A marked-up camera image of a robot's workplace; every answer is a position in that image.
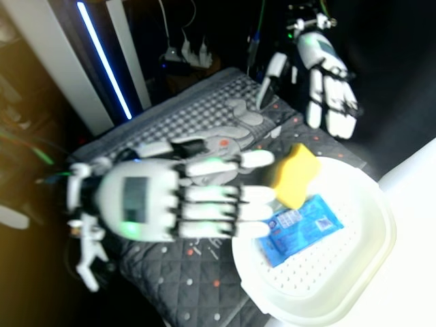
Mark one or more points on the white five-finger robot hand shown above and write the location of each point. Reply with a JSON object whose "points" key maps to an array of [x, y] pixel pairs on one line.
{"points": [[316, 51], [136, 197]]}

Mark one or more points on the yellow and green sponge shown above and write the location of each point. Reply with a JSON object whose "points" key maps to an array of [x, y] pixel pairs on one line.
{"points": [[296, 177]]}

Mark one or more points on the blue wet wipes pack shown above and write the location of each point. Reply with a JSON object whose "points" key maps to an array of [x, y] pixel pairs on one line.
{"points": [[303, 228]]}

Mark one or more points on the white perforated plastic basket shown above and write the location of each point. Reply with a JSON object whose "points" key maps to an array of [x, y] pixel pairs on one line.
{"points": [[323, 279]]}

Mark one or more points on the grey quilt with bear print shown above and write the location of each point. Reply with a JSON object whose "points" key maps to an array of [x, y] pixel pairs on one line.
{"points": [[190, 116]]}

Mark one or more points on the white power strip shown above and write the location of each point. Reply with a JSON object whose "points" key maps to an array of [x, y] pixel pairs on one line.
{"points": [[197, 54]]}

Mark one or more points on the blue-white LED light strip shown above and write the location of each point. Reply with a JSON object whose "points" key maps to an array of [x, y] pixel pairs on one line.
{"points": [[104, 61]]}

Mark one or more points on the white power adapter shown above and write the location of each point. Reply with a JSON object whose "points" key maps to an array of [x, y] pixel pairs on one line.
{"points": [[172, 54]]}

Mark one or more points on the white glossy panel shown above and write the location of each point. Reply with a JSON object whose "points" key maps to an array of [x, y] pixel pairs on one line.
{"points": [[415, 204]]}

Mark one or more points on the narrow white frame post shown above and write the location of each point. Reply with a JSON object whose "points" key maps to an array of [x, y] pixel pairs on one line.
{"points": [[131, 51]]}

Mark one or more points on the wide white frame post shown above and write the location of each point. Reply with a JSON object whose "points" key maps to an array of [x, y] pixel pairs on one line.
{"points": [[64, 68]]}

